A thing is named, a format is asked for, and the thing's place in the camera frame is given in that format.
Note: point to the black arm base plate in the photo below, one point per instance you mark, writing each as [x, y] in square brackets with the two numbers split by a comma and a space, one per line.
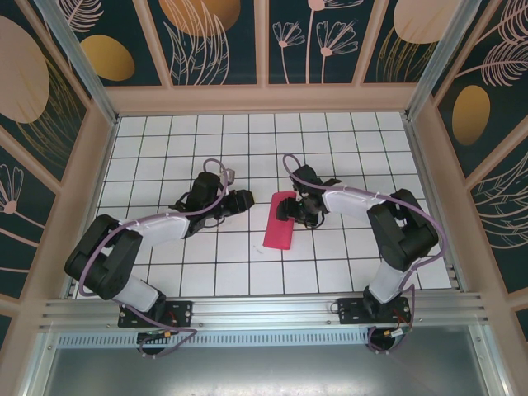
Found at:
[350, 311]
[181, 315]

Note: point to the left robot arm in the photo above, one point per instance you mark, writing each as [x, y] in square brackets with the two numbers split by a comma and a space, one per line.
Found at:
[165, 231]

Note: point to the grey sheet metal panel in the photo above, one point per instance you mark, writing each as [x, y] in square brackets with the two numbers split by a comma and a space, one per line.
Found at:
[264, 371]

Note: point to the aluminium side rail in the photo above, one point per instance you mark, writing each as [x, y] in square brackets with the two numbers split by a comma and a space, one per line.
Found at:
[433, 206]

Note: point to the aluminium frame post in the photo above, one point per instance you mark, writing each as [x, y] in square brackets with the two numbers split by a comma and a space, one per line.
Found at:
[441, 49]
[78, 57]

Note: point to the aluminium mounting rail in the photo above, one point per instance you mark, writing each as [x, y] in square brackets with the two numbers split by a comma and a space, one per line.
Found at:
[264, 311]

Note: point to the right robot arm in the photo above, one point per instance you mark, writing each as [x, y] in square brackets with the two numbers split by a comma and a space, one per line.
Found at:
[346, 206]

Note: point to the pink paper sheet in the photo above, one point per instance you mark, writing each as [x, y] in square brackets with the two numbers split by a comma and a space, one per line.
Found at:
[278, 235]

